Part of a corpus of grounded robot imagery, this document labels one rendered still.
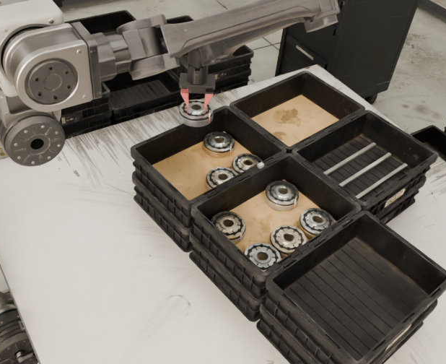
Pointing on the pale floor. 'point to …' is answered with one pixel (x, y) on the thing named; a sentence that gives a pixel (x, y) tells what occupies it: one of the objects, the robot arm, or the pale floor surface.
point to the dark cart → (352, 44)
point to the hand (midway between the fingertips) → (196, 105)
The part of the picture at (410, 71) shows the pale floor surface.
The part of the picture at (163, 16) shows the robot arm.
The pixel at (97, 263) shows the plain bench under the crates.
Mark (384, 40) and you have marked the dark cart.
